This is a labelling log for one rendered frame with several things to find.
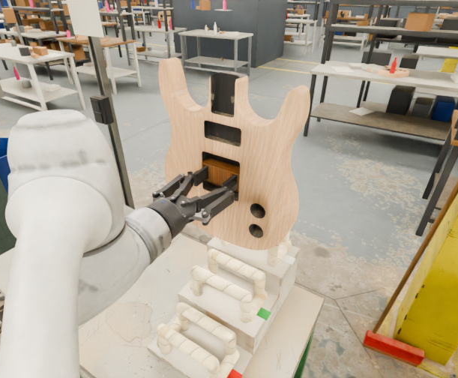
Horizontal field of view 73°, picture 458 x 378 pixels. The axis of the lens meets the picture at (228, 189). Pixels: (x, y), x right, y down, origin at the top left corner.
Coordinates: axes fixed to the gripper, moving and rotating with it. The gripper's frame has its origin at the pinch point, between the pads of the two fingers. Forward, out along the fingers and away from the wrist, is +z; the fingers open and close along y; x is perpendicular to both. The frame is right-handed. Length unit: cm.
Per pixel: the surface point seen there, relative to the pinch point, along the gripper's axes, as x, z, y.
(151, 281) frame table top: -53, 0, -30
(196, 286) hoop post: -38.9, -2.0, -7.3
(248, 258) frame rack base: -35.5, 13.2, 1.7
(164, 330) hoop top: -40.9, -17.0, -6.7
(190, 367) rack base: -52, -17, 1
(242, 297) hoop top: -33.3, -2.0, 8.3
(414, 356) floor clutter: -135, 86, 70
